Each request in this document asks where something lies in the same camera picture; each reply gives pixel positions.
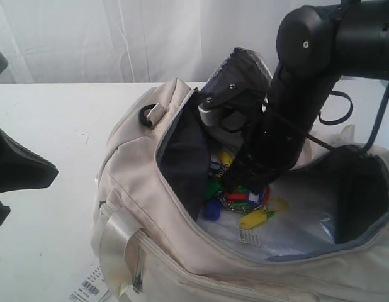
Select cream fabric duffel bag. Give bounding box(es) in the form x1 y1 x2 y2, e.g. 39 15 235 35
91 48 389 301

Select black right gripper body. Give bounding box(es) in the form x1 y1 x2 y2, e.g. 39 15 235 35
241 100 311 176

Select clear plastic packaging bag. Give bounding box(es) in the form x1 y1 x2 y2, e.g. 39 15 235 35
197 179 337 260

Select white background curtain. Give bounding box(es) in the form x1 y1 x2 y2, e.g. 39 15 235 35
0 0 389 86

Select colourful key tag bunch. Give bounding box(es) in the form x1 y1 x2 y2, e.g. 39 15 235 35
203 149 288 230

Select white barcode label tag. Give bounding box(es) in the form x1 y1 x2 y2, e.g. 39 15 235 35
69 266 111 302

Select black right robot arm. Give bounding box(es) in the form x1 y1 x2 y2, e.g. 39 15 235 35
222 1 389 192

